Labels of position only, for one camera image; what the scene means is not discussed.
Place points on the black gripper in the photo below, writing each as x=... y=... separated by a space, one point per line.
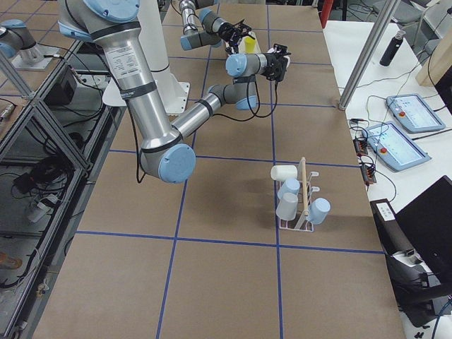
x=273 y=62
x=224 y=34

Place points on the yellow ikea cup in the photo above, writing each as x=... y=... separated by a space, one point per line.
x=249 y=45

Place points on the pale green ikea cup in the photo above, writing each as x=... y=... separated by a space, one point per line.
x=282 y=172

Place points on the blue ikea cup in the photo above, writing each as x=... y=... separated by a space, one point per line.
x=290 y=185
x=318 y=210

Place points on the pink ikea cup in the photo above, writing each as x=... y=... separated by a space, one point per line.
x=286 y=57

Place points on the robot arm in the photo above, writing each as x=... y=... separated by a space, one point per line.
x=116 y=26
x=203 y=27

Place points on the beige plastic tray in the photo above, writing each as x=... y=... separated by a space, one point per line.
x=243 y=49

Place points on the black water bottle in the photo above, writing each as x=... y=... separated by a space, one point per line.
x=392 y=48

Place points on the black usb hub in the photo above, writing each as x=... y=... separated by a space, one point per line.
x=361 y=147

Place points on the far teach pendant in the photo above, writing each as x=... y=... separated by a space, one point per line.
x=414 y=114

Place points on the teach pendant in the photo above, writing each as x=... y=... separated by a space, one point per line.
x=394 y=147
x=414 y=114

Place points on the near teach pendant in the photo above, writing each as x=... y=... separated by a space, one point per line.
x=394 y=147

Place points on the cardboard box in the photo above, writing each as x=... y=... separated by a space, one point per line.
x=437 y=64

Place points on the black laptop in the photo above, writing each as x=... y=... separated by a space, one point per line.
x=426 y=222

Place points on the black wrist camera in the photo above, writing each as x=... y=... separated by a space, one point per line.
x=280 y=49

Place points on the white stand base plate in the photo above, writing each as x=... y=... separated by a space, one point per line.
x=174 y=94

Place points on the aluminium frame post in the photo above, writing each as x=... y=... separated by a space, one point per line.
x=372 y=42

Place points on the white wire cup rack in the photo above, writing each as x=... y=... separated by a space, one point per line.
x=305 y=196

